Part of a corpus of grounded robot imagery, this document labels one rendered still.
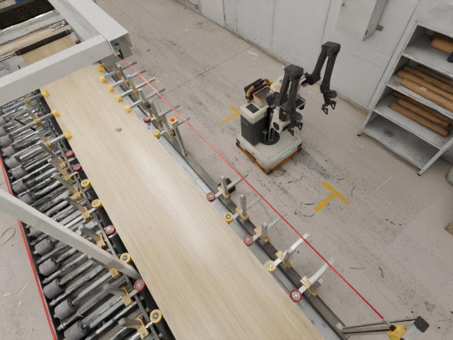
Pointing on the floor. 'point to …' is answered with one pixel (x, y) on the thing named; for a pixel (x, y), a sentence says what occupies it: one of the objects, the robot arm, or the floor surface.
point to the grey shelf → (387, 135)
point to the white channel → (13, 89)
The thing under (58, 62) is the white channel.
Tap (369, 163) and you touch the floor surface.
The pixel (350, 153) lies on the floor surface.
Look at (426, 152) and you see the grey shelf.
